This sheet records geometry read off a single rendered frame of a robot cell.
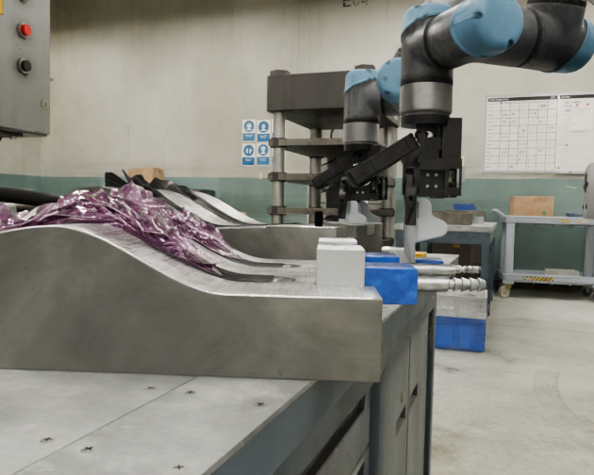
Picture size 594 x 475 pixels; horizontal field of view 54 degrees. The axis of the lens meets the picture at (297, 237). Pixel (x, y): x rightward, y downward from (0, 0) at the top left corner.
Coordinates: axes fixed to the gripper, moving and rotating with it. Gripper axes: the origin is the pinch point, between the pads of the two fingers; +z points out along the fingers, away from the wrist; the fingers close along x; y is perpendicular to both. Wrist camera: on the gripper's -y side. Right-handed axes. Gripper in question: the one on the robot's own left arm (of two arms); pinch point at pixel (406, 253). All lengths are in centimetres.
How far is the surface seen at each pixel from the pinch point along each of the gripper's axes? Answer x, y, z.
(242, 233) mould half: -18.5, -20.1, -3.2
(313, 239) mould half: -20.2, -11.2, -2.8
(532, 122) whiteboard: 618, 150, -109
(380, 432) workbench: -2.4, -3.0, 26.3
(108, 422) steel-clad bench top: -60, -16, 5
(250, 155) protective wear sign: 684, -196, -74
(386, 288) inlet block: -43.9, -2.4, -0.6
